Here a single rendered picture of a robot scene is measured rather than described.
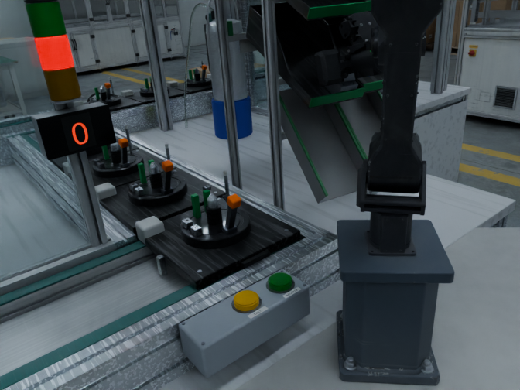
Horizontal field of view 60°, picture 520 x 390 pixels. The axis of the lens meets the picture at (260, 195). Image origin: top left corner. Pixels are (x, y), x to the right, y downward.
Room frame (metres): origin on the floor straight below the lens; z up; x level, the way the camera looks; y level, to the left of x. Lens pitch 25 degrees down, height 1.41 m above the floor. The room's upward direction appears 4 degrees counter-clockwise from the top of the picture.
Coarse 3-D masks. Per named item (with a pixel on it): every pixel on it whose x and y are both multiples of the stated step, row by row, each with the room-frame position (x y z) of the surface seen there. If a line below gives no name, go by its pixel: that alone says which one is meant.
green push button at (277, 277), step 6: (270, 276) 0.62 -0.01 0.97; (276, 276) 0.62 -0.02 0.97; (282, 276) 0.61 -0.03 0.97; (288, 276) 0.61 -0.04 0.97; (270, 282) 0.60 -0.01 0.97; (276, 282) 0.60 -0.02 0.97; (282, 282) 0.60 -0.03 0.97; (288, 282) 0.60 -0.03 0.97; (270, 288) 0.60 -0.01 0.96; (276, 288) 0.59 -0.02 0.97; (282, 288) 0.59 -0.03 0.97; (288, 288) 0.59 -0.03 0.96
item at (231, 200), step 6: (228, 198) 0.72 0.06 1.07; (234, 198) 0.72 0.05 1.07; (240, 198) 0.73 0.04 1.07; (228, 204) 0.73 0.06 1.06; (234, 204) 0.72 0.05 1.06; (240, 204) 0.73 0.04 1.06; (228, 210) 0.73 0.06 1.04; (234, 210) 0.73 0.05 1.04; (228, 216) 0.73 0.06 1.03; (234, 216) 0.74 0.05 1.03; (228, 222) 0.74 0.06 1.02; (228, 228) 0.74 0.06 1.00
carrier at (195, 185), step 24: (144, 168) 1.02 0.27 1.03; (96, 192) 0.99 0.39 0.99; (120, 192) 1.02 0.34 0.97; (144, 192) 0.96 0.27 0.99; (168, 192) 0.95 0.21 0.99; (192, 192) 0.99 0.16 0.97; (216, 192) 0.97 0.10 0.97; (120, 216) 0.89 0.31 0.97; (144, 216) 0.88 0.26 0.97; (168, 216) 0.88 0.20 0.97
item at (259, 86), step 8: (248, 0) 2.10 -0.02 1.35; (256, 0) 2.06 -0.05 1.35; (248, 8) 2.11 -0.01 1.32; (256, 56) 2.08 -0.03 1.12; (256, 64) 2.08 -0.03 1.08; (264, 64) 2.04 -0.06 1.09; (256, 72) 2.09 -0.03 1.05; (264, 72) 2.04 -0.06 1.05; (256, 80) 2.09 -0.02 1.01; (264, 80) 2.04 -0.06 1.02; (256, 88) 2.09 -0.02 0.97; (264, 88) 2.05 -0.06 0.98; (280, 88) 1.96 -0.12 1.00; (288, 88) 1.91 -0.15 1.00; (256, 96) 2.10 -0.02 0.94; (264, 96) 2.05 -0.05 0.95; (256, 104) 2.10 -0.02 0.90; (264, 104) 2.05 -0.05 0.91
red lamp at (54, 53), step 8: (40, 40) 0.75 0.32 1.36; (48, 40) 0.75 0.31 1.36; (56, 40) 0.75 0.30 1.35; (64, 40) 0.76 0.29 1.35; (40, 48) 0.75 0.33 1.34; (48, 48) 0.75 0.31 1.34; (56, 48) 0.75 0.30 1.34; (64, 48) 0.76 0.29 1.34; (40, 56) 0.75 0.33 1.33; (48, 56) 0.75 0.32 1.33; (56, 56) 0.75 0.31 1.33; (64, 56) 0.76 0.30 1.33; (72, 56) 0.78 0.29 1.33; (48, 64) 0.75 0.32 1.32; (56, 64) 0.75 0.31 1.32; (64, 64) 0.75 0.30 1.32; (72, 64) 0.77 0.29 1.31
